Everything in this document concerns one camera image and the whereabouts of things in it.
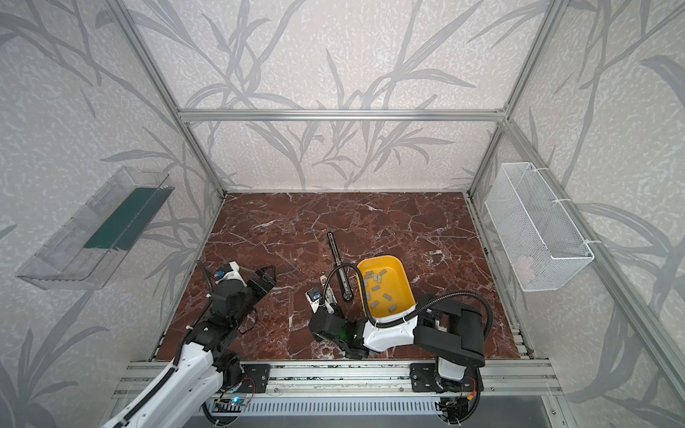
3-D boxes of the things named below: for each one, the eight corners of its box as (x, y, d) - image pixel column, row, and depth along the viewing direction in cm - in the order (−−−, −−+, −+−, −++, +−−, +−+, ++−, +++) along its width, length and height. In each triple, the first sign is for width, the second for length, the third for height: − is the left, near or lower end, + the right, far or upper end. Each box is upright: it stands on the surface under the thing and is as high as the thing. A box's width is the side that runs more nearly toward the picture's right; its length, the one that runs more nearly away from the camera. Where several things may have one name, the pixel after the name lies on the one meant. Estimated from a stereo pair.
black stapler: (343, 302, 90) (343, 298, 88) (324, 237, 108) (323, 232, 105) (353, 299, 91) (353, 295, 89) (332, 235, 108) (332, 230, 106)
